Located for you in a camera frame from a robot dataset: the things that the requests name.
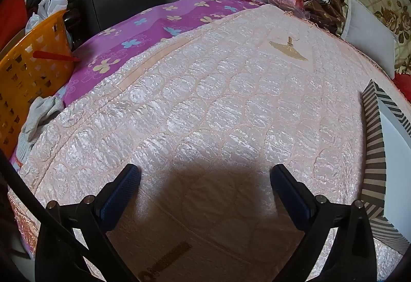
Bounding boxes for white pillow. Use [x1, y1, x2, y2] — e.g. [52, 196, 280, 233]
[340, 0, 399, 77]

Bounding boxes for white plastic bag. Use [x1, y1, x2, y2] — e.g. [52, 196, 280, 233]
[25, 0, 68, 34]

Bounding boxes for peach quilted blanket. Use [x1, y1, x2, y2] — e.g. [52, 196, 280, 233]
[8, 4, 411, 282]

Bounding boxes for striped box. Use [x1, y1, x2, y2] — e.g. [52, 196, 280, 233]
[361, 79, 411, 255]

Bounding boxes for pink flowered bedsheet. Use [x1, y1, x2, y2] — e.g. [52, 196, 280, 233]
[53, 0, 267, 106]

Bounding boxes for red cloth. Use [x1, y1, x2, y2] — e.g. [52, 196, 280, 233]
[0, 0, 28, 51]

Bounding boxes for orange plastic basket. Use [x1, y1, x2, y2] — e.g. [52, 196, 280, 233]
[0, 9, 76, 149]

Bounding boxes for red plastic stick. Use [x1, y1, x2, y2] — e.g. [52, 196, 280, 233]
[33, 51, 81, 62]

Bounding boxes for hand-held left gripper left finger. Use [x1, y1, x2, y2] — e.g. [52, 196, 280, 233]
[35, 163, 143, 282]

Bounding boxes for tan tassel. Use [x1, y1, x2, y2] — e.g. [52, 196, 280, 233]
[269, 36, 309, 62]

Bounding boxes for red pillow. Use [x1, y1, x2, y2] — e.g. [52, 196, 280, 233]
[393, 72, 411, 93]

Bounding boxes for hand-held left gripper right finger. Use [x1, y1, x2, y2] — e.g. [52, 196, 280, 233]
[270, 164, 378, 282]

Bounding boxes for grey white sock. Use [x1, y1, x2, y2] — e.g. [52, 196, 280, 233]
[15, 96, 65, 159]

